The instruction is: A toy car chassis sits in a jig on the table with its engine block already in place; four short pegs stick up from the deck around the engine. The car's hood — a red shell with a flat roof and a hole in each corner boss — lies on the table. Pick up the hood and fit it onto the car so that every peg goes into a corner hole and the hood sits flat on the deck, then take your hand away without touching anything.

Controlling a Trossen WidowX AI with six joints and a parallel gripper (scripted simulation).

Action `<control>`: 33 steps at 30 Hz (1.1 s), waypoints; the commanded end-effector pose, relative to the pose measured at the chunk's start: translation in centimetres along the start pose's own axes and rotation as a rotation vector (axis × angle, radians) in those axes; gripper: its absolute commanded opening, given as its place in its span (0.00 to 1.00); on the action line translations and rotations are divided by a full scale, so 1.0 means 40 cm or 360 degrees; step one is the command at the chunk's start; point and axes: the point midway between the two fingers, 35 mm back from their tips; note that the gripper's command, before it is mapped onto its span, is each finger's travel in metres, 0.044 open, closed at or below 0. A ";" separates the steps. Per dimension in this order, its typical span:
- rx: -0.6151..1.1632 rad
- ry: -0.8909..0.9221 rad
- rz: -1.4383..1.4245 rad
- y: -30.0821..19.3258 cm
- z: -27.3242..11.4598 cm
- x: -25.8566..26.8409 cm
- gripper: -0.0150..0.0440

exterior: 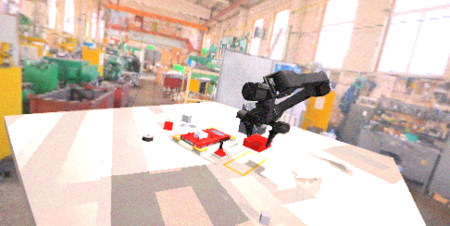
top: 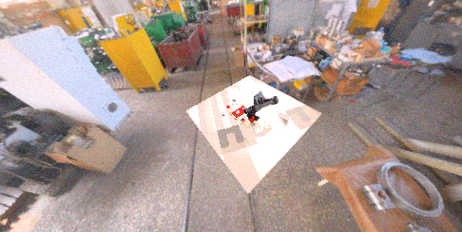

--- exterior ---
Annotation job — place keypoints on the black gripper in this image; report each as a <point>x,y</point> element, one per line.
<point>278,127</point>

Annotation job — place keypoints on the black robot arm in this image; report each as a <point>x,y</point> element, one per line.
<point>285,82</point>

